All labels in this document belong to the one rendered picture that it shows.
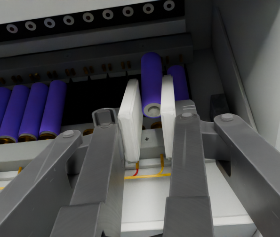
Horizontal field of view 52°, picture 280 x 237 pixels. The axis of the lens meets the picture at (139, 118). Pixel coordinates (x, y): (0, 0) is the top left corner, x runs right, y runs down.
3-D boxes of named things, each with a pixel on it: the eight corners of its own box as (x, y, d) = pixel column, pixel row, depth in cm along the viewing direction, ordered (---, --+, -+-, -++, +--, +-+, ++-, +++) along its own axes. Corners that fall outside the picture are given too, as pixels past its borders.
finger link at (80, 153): (121, 170, 14) (63, 176, 14) (129, 127, 19) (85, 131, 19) (116, 144, 13) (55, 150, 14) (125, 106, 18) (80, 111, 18)
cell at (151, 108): (156, 70, 26) (160, 122, 22) (137, 65, 26) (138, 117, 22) (164, 55, 25) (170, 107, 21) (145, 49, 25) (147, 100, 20)
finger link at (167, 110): (160, 111, 14) (174, 109, 14) (162, 75, 21) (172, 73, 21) (166, 161, 16) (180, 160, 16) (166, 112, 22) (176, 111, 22)
